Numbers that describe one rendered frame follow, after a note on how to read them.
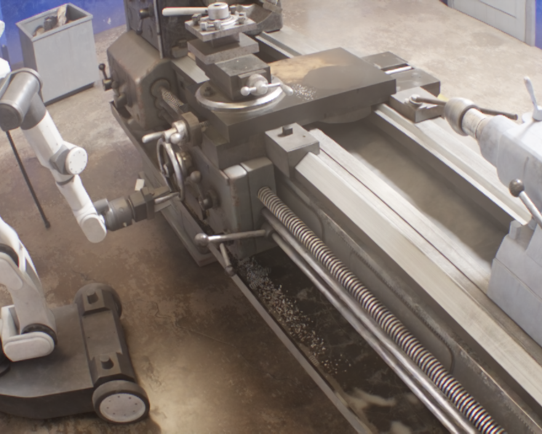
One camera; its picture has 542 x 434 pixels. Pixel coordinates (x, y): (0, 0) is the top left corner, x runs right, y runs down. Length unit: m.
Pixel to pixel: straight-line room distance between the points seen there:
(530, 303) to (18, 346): 1.64
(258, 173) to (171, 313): 0.94
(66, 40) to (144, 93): 1.94
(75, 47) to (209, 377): 2.76
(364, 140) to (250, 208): 0.44
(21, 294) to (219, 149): 0.79
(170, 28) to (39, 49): 2.03
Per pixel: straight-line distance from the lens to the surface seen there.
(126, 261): 2.97
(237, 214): 1.94
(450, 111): 1.51
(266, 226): 1.97
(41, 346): 2.26
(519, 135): 1.34
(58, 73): 4.57
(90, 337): 2.37
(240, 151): 1.91
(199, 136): 1.96
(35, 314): 2.23
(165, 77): 2.66
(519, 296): 1.33
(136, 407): 2.26
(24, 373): 2.36
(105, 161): 3.73
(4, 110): 1.69
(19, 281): 2.08
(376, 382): 1.81
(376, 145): 2.13
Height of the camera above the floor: 1.79
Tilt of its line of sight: 34 degrees down
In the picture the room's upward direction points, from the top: 6 degrees counter-clockwise
